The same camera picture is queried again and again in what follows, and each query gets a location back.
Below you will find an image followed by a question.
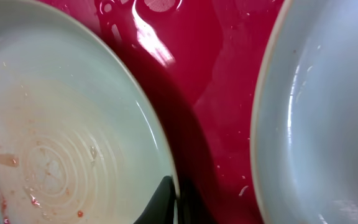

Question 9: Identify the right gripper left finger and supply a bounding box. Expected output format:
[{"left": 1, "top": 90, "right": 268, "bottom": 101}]
[{"left": 134, "top": 176, "right": 176, "bottom": 224}]

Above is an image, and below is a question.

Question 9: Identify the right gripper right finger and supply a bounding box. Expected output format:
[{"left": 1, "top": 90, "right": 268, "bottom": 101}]
[{"left": 177, "top": 179, "right": 213, "bottom": 224}]

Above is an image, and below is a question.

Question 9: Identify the white plate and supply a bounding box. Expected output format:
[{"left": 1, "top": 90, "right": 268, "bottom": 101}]
[
  {"left": 0, "top": 1, "right": 180, "bottom": 223},
  {"left": 250, "top": 0, "right": 358, "bottom": 223}
]

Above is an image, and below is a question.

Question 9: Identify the red plastic tray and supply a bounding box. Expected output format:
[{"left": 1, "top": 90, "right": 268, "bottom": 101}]
[{"left": 47, "top": 0, "right": 283, "bottom": 223}]

